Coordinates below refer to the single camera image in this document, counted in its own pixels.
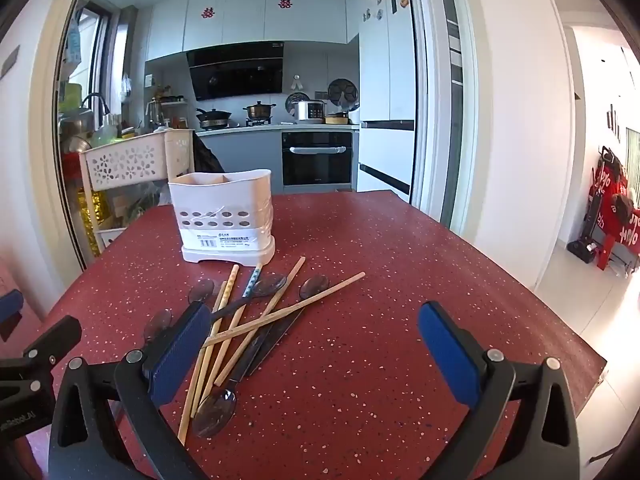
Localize sliding door frame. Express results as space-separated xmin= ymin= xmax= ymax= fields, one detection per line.
xmin=415 ymin=0 xmax=482 ymax=233

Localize plain bamboo chopstick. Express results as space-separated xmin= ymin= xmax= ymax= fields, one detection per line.
xmin=214 ymin=256 xmax=307 ymax=388
xmin=187 ymin=282 xmax=228 ymax=411
xmin=201 ymin=271 xmax=367 ymax=348

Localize steel pot with lid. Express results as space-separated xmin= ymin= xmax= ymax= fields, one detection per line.
xmin=243 ymin=101 xmax=277 ymax=121

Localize white plastic utensil holder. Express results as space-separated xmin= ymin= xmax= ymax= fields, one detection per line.
xmin=167 ymin=169 xmax=277 ymax=265

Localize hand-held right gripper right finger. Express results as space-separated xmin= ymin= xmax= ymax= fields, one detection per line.
xmin=417 ymin=301 xmax=581 ymax=480

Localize spice jar shelf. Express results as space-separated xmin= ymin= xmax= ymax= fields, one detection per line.
xmin=145 ymin=96 xmax=191 ymax=129

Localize white upper cabinets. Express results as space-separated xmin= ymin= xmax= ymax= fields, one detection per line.
xmin=146 ymin=0 xmax=348 ymax=61

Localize blue patterned bamboo chopstick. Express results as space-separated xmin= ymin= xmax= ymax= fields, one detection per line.
xmin=202 ymin=263 xmax=264 ymax=401

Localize white plastic storage cart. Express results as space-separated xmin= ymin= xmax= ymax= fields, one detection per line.
xmin=79 ymin=129 xmax=196 ymax=256

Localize red printed cloth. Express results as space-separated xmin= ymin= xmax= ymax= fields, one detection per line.
xmin=590 ymin=165 xmax=640 ymax=272

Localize steel spoon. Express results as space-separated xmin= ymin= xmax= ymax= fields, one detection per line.
xmin=192 ymin=320 xmax=275 ymax=438
xmin=210 ymin=274 xmax=288 ymax=323
xmin=187 ymin=279 xmax=216 ymax=306
xmin=143 ymin=309 xmax=173 ymax=345
xmin=243 ymin=276 xmax=331 ymax=378

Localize black range hood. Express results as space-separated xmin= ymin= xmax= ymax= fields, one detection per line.
xmin=186 ymin=41 xmax=286 ymax=102

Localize silver rice cooker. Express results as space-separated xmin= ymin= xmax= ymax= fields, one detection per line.
xmin=291 ymin=100 xmax=327 ymax=124

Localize black bag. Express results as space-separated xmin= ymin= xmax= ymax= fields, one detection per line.
xmin=567 ymin=237 xmax=599 ymax=264

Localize black wok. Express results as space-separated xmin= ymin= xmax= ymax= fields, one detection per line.
xmin=195 ymin=108 xmax=233 ymax=130

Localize black built-in oven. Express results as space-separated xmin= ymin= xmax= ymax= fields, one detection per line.
xmin=281 ymin=131 xmax=354 ymax=188

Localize round dark divided tray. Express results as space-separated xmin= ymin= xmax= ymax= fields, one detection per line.
xmin=327 ymin=78 xmax=360 ymax=109

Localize gold foil packet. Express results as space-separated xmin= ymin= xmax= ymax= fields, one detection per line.
xmin=79 ymin=189 xmax=112 ymax=257

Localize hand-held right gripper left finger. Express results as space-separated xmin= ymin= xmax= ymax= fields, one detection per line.
xmin=48 ymin=301 xmax=213 ymax=480

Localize steel kitchen faucet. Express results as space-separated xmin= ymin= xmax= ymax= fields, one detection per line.
xmin=80 ymin=92 xmax=112 ymax=131

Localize dark cloth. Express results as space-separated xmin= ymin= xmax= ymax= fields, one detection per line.
xmin=192 ymin=132 xmax=226 ymax=177

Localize grey kitchen counter cabinet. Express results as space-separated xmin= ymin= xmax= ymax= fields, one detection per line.
xmin=192 ymin=125 xmax=361 ymax=194

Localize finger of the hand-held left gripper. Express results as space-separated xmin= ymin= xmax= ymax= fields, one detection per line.
xmin=0 ymin=289 xmax=25 ymax=343
xmin=0 ymin=315 xmax=83 ymax=383

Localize yellow patterned bamboo chopstick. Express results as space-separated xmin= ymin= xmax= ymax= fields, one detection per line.
xmin=177 ymin=264 xmax=241 ymax=445

